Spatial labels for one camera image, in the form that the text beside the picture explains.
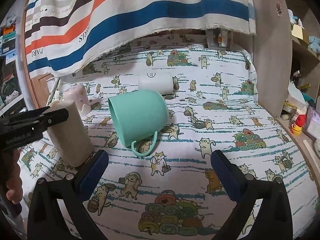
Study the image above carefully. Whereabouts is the cream mug with handle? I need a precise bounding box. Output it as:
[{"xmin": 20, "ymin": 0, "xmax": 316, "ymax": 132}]
[{"xmin": 45, "ymin": 101, "xmax": 94, "ymax": 167}]

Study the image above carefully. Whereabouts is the white cylindrical mug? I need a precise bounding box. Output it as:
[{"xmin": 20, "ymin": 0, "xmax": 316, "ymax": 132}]
[{"xmin": 138, "ymin": 72, "xmax": 174, "ymax": 95}]

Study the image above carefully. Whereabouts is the person's left hand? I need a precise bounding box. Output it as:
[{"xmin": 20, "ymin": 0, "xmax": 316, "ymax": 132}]
[{"xmin": 2, "ymin": 149, "xmax": 23, "ymax": 204}]

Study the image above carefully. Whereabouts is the pink speckled mug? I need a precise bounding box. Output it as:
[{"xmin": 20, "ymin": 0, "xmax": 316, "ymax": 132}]
[{"xmin": 63, "ymin": 85, "xmax": 92, "ymax": 116}]

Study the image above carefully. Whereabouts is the red yellow duck toy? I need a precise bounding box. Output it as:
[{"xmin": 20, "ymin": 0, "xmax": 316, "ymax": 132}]
[{"xmin": 290, "ymin": 114, "xmax": 306, "ymax": 135}]

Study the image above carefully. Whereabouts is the mint green mug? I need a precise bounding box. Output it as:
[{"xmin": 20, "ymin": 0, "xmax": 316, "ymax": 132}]
[{"xmin": 108, "ymin": 89, "xmax": 169, "ymax": 158}]

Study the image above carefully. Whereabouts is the striped Paris blanket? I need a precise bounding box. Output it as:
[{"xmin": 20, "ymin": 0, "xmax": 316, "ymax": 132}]
[{"xmin": 24, "ymin": 0, "xmax": 256, "ymax": 77}]

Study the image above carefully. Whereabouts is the cat print bed sheet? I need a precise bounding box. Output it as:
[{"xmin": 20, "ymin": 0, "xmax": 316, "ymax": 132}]
[{"xmin": 17, "ymin": 33, "xmax": 320, "ymax": 240}]

